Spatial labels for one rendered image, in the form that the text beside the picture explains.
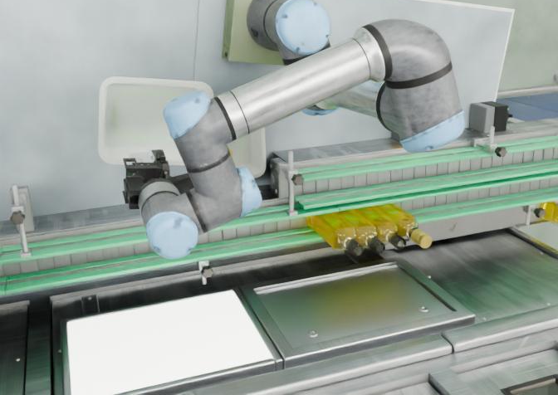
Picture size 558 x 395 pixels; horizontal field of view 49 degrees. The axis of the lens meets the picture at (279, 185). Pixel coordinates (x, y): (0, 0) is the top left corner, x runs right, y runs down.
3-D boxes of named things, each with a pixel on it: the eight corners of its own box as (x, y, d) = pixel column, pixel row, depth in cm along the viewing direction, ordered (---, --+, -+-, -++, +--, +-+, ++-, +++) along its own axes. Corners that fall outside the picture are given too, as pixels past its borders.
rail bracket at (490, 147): (467, 146, 181) (496, 158, 169) (468, 121, 179) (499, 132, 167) (478, 144, 182) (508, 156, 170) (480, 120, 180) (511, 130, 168)
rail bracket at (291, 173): (277, 206, 165) (294, 222, 154) (276, 145, 160) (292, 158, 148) (287, 204, 166) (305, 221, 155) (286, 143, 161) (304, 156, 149)
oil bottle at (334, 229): (305, 224, 170) (339, 255, 151) (305, 205, 168) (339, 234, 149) (325, 221, 172) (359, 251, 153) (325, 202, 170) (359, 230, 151)
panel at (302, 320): (61, 330, 145) (65, 423, 115) (60, 319, 144) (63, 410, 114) (399, 265, 173) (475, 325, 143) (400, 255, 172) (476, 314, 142)
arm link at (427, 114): (315, 37, 150) (467, 56, 103) (332, 94, 156) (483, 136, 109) (272, 57, 147) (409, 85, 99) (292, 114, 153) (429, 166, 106)
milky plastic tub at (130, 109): (96, 70, 125) (100, 75, 117) (204, 77, 133) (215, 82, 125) (95, 153, 130) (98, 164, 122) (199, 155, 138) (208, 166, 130)
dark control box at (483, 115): (467, 127, 195) (484, 134, 187) (469, 102, 192) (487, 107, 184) (489, 124, 197) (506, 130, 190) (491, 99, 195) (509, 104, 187)
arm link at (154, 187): (186, 189, 105) (183, 231, 109) (181, 178, 109) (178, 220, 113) (141, 191, 103) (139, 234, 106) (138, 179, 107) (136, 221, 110)
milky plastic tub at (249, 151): (196, 175, 169) (203, 185, 161) (190, 94, 161) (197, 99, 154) (256, 168, 174) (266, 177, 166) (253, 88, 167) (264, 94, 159)
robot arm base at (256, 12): (254, -20, 151) (266, -19, 142) (310, -4, 156) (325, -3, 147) (240, 41, 154) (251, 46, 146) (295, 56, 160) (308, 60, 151)
